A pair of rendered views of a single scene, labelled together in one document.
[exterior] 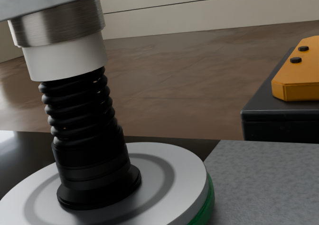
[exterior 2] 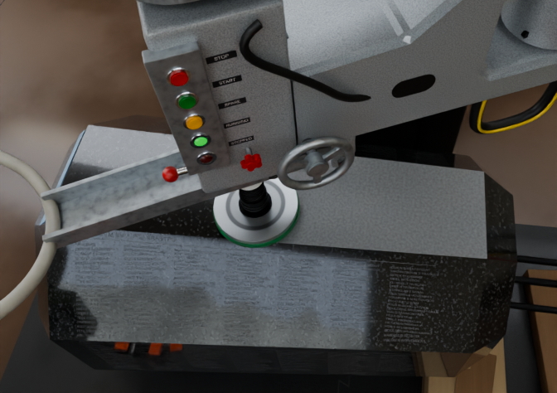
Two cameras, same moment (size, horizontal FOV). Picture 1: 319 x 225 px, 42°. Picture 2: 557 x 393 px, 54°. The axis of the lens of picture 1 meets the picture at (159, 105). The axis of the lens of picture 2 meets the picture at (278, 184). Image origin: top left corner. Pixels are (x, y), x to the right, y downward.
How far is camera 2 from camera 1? 1.06 m
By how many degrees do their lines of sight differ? 41
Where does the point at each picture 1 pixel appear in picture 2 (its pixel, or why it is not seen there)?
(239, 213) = (307, 202)
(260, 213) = (315, 202)
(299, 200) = (328, 194)
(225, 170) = (296, 175)
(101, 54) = not seen: hidden behind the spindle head
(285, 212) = (323, 201)
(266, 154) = not seen: hidden behind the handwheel
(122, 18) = not seen: outside the picture
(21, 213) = (230, 220)
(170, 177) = (283, 196)
